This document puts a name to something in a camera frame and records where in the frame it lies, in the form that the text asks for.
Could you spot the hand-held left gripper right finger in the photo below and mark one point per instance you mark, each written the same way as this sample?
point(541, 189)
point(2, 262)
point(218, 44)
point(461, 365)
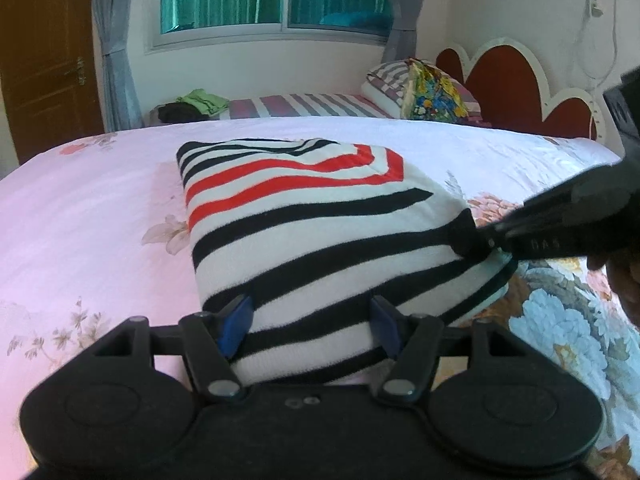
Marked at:
point(385, 325)

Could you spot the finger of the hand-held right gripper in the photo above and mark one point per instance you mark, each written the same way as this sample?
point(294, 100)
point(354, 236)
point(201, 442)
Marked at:
point(530, 245)
point(542, 200)

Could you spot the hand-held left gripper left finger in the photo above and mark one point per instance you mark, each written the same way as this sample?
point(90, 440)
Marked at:
point(238, 322)

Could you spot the black red white striped sweater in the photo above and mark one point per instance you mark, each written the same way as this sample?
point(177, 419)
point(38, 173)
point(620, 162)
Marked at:
point(325, 240)

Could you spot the dark folded clothes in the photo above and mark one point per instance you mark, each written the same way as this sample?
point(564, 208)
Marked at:
point(180, 112)

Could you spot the green folded clothes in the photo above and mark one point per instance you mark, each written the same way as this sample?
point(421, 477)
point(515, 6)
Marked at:
point(202, 101)

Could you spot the person's right hand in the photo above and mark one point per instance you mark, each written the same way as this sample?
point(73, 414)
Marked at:
point(625, 285)

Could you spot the red and white headboard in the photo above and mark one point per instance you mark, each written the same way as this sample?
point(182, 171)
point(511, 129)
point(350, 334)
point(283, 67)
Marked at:
point(510, 85)

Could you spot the colourful floral pillow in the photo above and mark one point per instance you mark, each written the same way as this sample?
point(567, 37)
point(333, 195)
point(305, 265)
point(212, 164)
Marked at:
point(435, 92)

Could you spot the pink floral bed blanket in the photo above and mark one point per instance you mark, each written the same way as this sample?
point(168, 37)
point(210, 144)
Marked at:
point(90, 210)

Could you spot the striped pillow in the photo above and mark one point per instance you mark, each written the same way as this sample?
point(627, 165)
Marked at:
point(385, 82)

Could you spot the striped bed sheet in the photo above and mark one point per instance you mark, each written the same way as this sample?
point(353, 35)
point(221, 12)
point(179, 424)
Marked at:
point(310, 105)

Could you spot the grey curtain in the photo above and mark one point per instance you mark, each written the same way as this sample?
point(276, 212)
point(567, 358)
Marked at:
point(117, 60)
point(407, 10)

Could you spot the brown wooden door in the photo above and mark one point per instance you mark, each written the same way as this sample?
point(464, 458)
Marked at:
point(45, 60)

